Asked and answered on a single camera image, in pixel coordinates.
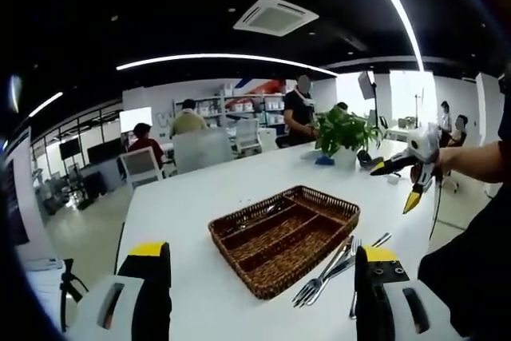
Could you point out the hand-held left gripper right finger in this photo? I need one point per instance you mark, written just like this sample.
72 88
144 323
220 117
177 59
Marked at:
399 305

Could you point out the bright white screen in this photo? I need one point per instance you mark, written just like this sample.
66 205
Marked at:
135 119

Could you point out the translucent white chair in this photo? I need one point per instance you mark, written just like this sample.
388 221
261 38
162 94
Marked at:
201 151

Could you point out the white storage shelving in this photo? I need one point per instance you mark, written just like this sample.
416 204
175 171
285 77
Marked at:
211 105

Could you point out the white mesh chair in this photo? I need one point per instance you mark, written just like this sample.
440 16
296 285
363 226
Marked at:
141 165

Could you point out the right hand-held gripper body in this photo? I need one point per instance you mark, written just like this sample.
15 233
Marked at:
427 145

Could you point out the studio light on stand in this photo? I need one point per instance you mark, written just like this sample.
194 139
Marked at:
365 83

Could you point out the steel spoon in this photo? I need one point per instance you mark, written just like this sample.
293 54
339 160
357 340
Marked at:
271 209

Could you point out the black tripod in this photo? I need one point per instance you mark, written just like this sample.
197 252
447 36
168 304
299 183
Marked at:
68 277

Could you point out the blue cloth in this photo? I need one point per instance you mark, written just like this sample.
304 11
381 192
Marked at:
323 160

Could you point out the white laptop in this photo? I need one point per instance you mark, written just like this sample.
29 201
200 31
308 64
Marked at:
34 197

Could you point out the black grey device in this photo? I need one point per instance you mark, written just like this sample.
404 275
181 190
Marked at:
365 157

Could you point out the black television on stand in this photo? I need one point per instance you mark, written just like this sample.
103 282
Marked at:
70 149

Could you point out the ceiling light strip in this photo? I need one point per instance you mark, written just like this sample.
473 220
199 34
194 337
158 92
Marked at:
46 104
215 55
401 11

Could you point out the black monitor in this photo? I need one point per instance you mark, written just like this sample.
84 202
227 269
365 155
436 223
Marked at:
104 151

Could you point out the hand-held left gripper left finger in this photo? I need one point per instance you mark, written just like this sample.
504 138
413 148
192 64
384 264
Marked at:
120 301

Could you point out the brown wicker storage tray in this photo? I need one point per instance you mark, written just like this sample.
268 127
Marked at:
279 237

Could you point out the potted green plant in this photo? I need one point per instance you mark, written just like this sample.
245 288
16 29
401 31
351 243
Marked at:
343 129

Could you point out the person's right hand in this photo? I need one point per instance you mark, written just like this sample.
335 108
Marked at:
449 161

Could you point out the black equipment cart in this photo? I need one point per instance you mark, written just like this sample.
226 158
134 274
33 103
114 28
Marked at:
89 187

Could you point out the person's black clothing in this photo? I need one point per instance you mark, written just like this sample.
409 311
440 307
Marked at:
471 269

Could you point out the pile of steel utensils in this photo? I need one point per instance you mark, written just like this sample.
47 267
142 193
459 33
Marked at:
315 287

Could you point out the white black small device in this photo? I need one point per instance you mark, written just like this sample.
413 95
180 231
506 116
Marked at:
393 179

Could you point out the ceiling air conditioner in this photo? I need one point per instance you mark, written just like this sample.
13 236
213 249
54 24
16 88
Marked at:
275 17

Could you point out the white office chair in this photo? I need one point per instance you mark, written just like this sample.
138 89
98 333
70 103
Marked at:
247 133

